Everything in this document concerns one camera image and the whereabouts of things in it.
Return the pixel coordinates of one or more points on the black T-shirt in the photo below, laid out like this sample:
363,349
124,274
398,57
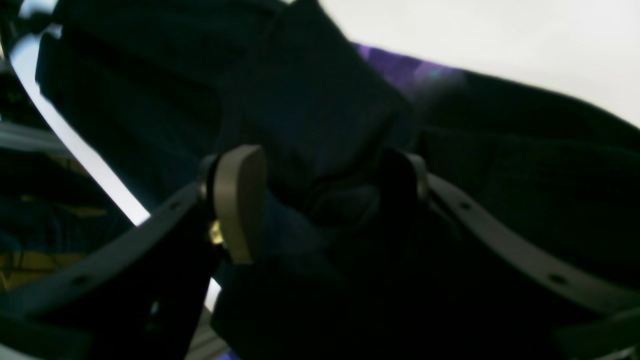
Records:
156,85

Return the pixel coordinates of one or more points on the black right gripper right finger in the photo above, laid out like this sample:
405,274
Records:
406,182

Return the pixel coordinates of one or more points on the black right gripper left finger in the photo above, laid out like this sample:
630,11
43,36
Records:
140,297

